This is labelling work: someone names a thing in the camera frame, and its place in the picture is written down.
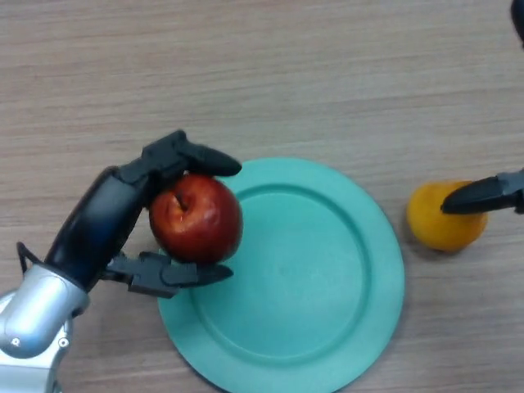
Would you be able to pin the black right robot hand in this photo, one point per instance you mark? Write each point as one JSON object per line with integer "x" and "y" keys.
{"x": 487, "y": 194}

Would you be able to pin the yellow pear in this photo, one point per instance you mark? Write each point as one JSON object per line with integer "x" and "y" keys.
{"x": 446, "y": 225}

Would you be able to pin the red apple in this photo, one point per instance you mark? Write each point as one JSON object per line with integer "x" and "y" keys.
{"x": 196, "y": 219}

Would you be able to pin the green round plate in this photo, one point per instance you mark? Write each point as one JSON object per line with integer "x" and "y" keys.
{"x": 294, "y": 278}

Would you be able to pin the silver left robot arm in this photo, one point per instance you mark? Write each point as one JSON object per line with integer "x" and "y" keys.
{"x": 32, "y": 319}

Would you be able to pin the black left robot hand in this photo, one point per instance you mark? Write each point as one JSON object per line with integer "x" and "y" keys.
{"x": 94, "y": 221}

